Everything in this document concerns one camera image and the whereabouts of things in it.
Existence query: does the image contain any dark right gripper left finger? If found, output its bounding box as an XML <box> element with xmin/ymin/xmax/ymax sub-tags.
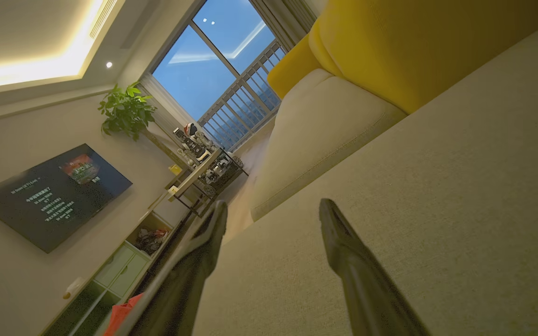
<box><xmin>127</xmin><ymin>201</ymin><xmax>228</xmax><ymax>336</ymax></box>

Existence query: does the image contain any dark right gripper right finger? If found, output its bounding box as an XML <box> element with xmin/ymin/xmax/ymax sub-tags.
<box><xmin>319</xmin><ymin>198</ymin><xmax>431</xmax><ymax>336</ymax></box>

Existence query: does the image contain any red jersey with white sleeves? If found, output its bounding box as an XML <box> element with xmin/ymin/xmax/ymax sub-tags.
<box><xmin>104</xmin><ymin>293</ymin><xmax>144</xmax><ymax>336</ymax></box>

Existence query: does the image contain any dark clutter in cabinet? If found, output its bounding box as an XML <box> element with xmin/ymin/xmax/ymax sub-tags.
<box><xmin>134</xmin><ymin>227</ymin><xmax>170</xmax><ymax>257</ymax></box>

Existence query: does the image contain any low white television cabinet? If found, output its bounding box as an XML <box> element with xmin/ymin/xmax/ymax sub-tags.
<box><xmin>40</xmin><ymin>191</ymin><xmax>191</xmax><ymax>336</ymax></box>

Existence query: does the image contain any beige sofa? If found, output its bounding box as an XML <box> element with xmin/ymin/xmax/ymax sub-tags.
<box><xmin>192</xmin><ymin>16</ymin><xmax>538</xmax><ymax>336</ymax></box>

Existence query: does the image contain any cluttered metal cart table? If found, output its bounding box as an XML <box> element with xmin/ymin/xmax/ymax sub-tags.
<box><xmin>166</xmin><ymin>122</ymin><xmax>247</xmax><ymax>218</ymax></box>

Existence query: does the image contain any small white cabinet object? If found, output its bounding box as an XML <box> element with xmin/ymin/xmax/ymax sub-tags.
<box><xmin>63</xmin><ymin>277</ymin><xmax>85</xmax><ymax>300</ymax></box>

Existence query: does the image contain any light window curtain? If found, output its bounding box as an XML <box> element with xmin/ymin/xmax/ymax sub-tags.
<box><xmin>138</xmin><ymin>72</ymin><xmax>191</xmax><ymax>143</ymax></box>
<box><xmin>249</xmin><ymin>0</ymin><xmax>320</xmax><ymax>52</ymax></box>

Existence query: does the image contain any green leafy house plant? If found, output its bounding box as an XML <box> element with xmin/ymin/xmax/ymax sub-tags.
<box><xmin>98</xmin><ymin>83</ymin><xmax>157</xmax><ymax>142</ymax></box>

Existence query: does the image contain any white balcony railing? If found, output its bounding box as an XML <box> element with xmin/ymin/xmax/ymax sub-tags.
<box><xmin>197</xmin><ymin>39</ymin><xmax>287</xmax><ymax>152</ymax></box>

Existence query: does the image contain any large glass window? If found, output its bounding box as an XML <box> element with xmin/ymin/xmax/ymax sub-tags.
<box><xmin>151</xmin><ymin>0</ymin><xmax>289</xmax><ymax>153</ymax></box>

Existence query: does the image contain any yellow sofa cushion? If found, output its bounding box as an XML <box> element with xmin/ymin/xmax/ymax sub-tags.
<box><xmin>267</xmin><ymin>0</ymin><xmax>538</xmax><ymax>115</ymax></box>

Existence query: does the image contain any ceiling air vent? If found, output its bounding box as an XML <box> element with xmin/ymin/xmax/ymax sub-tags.
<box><xmin>89</xmin><ymin>0</ymin><xmax>118</xmax><ymax>41</ymax></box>

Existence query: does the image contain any black wall television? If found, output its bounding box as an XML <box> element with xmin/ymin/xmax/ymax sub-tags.
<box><xmin>0</xmin><ymin>143</ymin><xmax>134</xmax><ymax>254</ymax></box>

